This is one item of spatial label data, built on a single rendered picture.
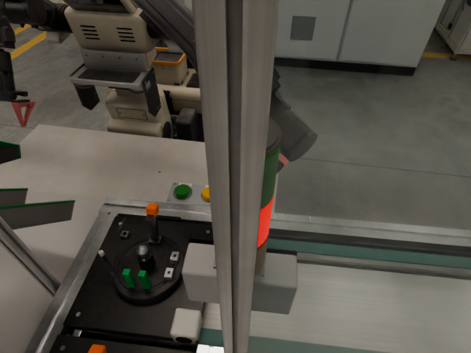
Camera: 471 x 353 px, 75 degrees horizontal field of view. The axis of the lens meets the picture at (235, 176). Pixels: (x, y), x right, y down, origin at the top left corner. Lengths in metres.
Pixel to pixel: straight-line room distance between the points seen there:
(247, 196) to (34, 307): 0.72
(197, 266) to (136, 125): 1.03
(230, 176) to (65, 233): 0.78
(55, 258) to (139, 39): 0.70
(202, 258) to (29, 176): 0.87
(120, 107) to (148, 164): 0.36
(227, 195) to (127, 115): 1.17
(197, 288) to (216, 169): 0.22
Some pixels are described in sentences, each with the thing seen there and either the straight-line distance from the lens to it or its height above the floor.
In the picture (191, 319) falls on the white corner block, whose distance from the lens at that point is 0.58.
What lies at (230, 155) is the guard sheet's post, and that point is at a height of 1.42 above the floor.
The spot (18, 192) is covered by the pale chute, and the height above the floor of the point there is 1.03.
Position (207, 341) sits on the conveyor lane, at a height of 0.95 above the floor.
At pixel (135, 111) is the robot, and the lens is 1.29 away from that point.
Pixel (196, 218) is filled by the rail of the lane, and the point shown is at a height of 0.96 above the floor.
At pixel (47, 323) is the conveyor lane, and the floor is 0.96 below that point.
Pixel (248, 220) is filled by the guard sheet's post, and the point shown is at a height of 1.38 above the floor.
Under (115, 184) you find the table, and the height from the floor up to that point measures 0.86.
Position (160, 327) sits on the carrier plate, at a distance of 0.61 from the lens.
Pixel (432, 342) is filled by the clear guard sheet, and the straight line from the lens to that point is 0.42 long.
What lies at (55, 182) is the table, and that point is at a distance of 1.08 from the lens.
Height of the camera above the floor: 1.53
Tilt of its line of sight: 45 degrees down
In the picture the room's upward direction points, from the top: straight up
